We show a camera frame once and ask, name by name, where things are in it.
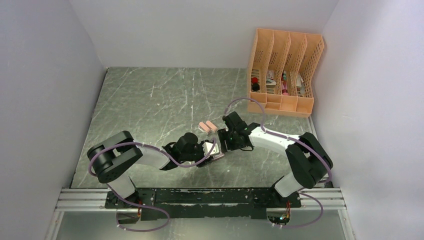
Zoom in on pink stapler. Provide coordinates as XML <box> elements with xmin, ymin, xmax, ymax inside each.
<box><xmin>198</xmin><ymin>122</ymin><xmax>211</xmax><ymax>135</ymax></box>
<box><xmin>205</xmin><ymin>120</ymin><xmax>218</xmax><ymax>133</ymax></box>

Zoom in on red white staple box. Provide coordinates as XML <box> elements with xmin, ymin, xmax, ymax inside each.
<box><xmin>211</xmin><ymin>153</ymin><xmax>225</xmax><ymax>162</ymax></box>

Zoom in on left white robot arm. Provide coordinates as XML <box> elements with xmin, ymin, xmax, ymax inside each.
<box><xmin>86</xmin><ymin>130</ymin><xmax>217</xmax><ymax>208</ymax></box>

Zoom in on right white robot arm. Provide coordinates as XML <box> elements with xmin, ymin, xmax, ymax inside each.
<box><xmin>218</xmin><ymin>111</ymin><xmax>333</xmax><ymax>207</ymax></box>

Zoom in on red black item in organizer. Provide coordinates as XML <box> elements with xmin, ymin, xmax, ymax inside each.
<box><xmin>251</xmin><ymin>77</ymin><xmax>261</xmax><ymax>92</ymax></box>

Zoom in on pink items in organizer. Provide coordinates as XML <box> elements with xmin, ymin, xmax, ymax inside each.
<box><xmin>266</xmin><ymin>70</ymin><xmax>306</xmax><ymax>97</ymax></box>

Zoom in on orange file organizer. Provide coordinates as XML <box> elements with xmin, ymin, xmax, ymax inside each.
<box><xmin>247</xmin><ymin>28</ymin><xmax>325</xmax><ymax>118</ymax></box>

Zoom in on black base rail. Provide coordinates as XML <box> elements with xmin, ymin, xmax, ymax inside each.
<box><xmin>104</xmin><ymin>187</ymin><xmax>301</xmax><ymax>221</ymax></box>

